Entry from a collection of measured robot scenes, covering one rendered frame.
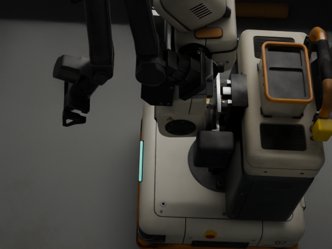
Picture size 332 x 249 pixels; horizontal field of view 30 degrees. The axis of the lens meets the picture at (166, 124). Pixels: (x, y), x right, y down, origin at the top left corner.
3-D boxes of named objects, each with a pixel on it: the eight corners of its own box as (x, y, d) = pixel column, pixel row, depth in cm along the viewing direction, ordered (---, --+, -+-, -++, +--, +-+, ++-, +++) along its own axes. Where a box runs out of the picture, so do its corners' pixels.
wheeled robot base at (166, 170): (282, 127, 292) (296, 99, 271) (295, 258, 260) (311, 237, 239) (140, 121, 289) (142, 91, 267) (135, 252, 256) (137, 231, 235)
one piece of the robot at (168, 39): (184, 39, 207) (191, -6, 188) (185, 109, 193) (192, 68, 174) (137, 36, 206) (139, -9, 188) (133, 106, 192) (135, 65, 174)
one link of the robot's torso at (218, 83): (223, 108, 233) (234, 70, 212) (226, 176, 219) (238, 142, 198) (152, 104, 232) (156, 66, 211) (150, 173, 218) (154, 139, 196)
